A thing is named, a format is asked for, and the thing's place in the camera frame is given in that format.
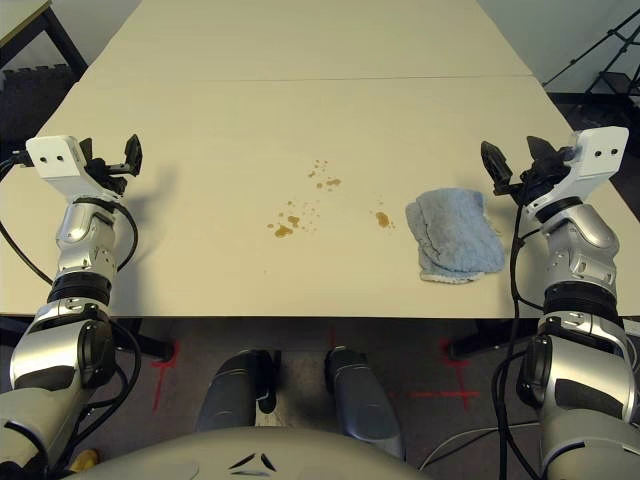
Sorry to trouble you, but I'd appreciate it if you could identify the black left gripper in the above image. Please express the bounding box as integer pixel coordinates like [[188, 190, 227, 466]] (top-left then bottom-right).
[[78, 133, 145, 196]]

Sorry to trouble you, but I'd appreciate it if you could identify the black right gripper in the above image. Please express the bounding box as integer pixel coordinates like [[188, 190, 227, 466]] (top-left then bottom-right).
[[479, 134, 574, 206]]

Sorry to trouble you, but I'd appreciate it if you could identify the light blue rag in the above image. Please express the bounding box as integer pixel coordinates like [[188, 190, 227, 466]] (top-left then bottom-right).
[[404, 187, 505, 285]]

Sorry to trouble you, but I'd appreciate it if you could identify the black foam floor mat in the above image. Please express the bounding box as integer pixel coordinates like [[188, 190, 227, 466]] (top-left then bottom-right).
[[0, 63, 84, 151]]

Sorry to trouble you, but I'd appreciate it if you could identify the black tripod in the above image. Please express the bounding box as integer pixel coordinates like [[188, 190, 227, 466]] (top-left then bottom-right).
[[542, 7, 640, 96]]

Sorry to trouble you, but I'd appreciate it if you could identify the black step stool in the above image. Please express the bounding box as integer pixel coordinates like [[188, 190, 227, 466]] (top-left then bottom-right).
[[587, 69, 640, 99]]

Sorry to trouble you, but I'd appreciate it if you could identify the black table foot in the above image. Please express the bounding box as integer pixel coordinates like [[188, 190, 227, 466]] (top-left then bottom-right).
[[112, 319, 176, 362], [447, 317, 544, 360]]

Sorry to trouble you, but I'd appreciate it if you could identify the grey left robot leg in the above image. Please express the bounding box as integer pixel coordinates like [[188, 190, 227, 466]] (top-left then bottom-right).
[[194, 349, 279, 434]]

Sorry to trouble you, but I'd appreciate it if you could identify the grey robot leg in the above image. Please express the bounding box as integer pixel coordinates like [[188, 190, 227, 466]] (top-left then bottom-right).
[[323, 345, 406, 461], [194, 349, 279, 434]]

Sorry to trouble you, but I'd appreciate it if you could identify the grey right robot leg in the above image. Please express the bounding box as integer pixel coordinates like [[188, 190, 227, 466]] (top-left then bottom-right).
[[323, 345, 406, 461]]

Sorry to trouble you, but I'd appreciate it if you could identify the yellow object on floor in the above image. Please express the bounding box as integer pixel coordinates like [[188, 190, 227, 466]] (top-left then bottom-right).
[[72, 448, 101, 474]]

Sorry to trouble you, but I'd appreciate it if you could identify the grey robot torso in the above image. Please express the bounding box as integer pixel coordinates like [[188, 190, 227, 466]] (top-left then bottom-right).
[[62, 425, 431, 480]]

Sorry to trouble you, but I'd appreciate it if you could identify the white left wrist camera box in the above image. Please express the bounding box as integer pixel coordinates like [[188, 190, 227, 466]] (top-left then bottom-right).
[[25, 134, 121, 204]]

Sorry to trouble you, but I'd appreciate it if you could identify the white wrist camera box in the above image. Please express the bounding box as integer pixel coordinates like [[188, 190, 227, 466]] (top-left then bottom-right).
[[25, 134, 121, 204], [522, 126, 630, 221]]

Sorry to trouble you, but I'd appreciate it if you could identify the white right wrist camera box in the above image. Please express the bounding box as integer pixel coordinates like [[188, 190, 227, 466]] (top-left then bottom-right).
[[522, 126, 630, 221]]

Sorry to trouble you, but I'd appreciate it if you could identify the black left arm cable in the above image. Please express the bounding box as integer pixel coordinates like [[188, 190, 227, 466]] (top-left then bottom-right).
[[0, 149, 144, 441]]

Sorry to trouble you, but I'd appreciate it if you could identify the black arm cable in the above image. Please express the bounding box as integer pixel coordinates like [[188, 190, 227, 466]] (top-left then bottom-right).
[[492, 197, 546, 480], [0, 149, 144, 441]]

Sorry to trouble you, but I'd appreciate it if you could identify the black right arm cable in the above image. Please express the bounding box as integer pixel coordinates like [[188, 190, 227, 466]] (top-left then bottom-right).
[[492, 197, 546, 480]]

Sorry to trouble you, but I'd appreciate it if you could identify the side table with black frame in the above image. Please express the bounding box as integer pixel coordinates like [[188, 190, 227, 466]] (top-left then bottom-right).
[[0, 0, 89, 76]]

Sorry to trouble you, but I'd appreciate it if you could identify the white floor cable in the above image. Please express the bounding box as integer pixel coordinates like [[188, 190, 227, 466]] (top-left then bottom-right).
[[417, 422, 544, 471]]

